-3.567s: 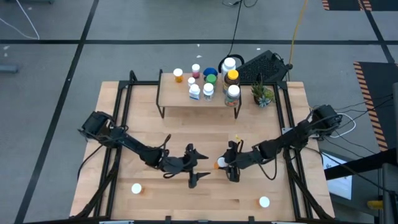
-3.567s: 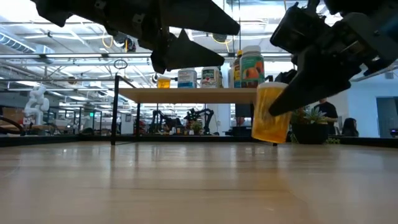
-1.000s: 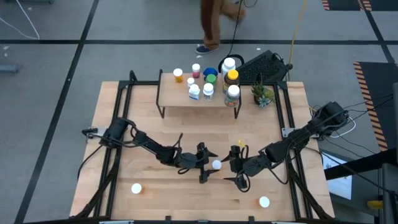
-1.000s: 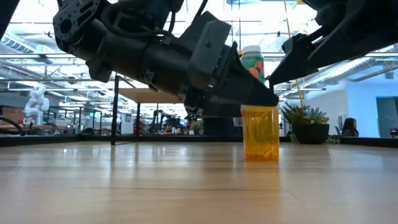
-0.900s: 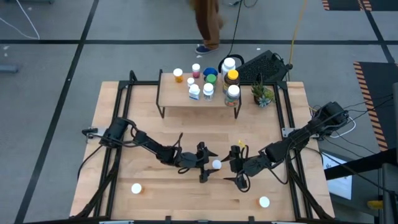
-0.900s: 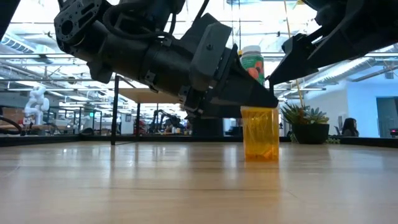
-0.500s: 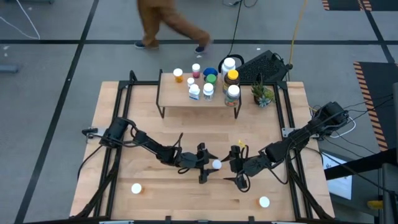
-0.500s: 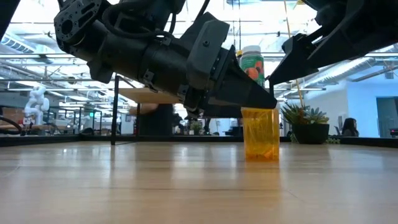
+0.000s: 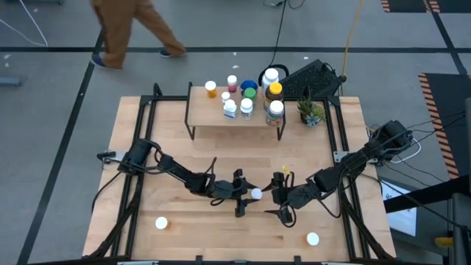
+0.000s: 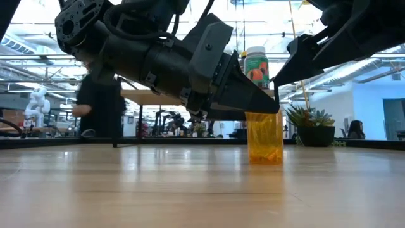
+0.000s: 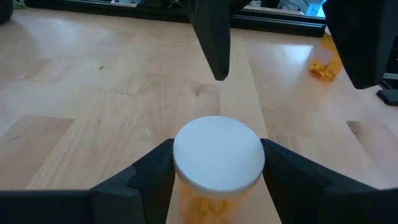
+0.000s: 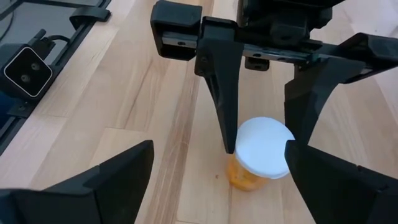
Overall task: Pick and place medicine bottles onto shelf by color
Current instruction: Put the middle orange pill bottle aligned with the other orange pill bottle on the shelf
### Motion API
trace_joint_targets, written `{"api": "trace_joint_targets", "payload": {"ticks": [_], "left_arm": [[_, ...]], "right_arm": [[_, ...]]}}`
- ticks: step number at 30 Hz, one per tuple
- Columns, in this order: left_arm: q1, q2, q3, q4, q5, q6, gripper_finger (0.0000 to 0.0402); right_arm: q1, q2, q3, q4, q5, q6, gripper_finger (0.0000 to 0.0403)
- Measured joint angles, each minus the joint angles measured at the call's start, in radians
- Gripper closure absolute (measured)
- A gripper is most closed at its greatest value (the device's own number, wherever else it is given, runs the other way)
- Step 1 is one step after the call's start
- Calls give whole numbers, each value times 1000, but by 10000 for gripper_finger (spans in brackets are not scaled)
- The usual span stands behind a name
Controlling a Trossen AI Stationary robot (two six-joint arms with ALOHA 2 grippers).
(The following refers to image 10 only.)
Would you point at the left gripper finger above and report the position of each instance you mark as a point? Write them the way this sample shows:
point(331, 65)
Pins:
point(224, 116)
point(243, 92)

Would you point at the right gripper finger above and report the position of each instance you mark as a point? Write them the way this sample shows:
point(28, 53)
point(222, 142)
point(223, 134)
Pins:
point(300, 60)

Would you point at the multivitamin gummies bottle green label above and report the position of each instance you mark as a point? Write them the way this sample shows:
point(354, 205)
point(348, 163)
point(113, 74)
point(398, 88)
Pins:
point(257, 68)

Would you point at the orange pill vial white cap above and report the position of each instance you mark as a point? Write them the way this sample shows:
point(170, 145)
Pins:
point(265, 142)

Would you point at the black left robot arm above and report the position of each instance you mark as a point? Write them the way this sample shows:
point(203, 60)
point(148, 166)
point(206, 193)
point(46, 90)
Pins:
point(126, 57)

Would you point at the wooden shelf black legs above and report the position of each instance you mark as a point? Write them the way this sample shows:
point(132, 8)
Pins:
point(152, 97)

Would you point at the succulent plant black pot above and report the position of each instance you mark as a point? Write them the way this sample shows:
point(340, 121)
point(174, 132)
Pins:
point(316, 136)

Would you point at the brown cardboard box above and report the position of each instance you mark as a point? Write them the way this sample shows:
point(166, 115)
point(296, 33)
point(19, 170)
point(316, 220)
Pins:
point(12, 117)

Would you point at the grey ventilation duct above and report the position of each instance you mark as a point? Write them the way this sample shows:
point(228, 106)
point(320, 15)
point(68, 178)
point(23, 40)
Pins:
point(16, 44)
point(348, 71)

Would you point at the black table frame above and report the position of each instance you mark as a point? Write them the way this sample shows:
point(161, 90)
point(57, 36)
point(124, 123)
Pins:
point(47, 143)

